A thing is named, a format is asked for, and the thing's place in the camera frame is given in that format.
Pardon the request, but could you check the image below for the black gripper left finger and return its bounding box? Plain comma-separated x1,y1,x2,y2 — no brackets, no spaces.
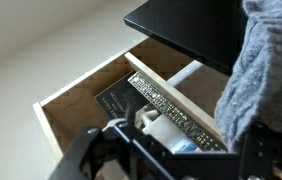
48,103,176,180

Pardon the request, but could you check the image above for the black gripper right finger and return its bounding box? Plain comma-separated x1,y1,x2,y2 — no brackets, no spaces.
238,121,282,180

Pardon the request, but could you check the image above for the grey knit sweater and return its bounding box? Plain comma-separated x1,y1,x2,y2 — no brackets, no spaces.
214,0,282,152

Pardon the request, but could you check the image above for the black book with gold text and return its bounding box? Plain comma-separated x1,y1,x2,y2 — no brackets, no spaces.
94,71,149,120

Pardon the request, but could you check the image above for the white tube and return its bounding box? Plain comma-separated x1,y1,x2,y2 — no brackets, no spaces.
165,59,204,88

